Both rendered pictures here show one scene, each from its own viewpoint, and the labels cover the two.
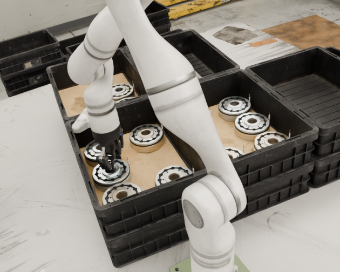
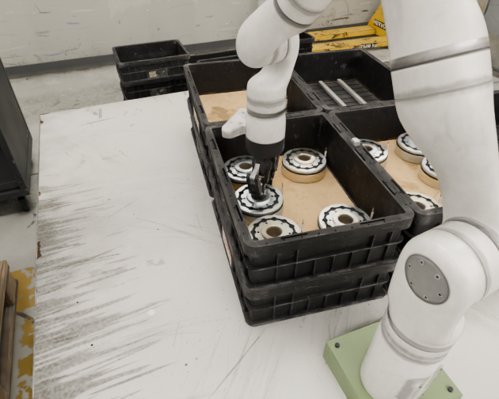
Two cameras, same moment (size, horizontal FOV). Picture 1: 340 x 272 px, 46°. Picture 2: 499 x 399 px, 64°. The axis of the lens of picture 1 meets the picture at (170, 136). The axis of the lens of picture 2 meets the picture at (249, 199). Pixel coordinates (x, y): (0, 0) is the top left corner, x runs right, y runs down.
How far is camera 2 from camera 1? 0.33 m
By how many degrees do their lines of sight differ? 3
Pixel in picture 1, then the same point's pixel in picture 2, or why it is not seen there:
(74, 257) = (194, 302)
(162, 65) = (451, 10)
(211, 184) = (469, 237)
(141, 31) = not seen: outside the picture
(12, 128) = (130, 133)
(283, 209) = not seen: hidden behind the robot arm
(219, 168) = (484, 213)
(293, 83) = not seen: hidden behind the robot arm
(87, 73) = (267, 47)
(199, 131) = (478, 144)
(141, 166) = (295, 199)
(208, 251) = (429, 340)
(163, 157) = (324, 192)
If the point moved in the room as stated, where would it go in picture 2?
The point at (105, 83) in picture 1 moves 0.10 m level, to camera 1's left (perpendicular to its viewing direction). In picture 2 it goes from (282, 73) to (222, 71)
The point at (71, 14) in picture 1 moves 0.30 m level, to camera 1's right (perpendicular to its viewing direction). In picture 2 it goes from (200, 36) to (231, 36)
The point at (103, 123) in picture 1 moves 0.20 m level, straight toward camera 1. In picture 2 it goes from (267, 130) to (291, 200)
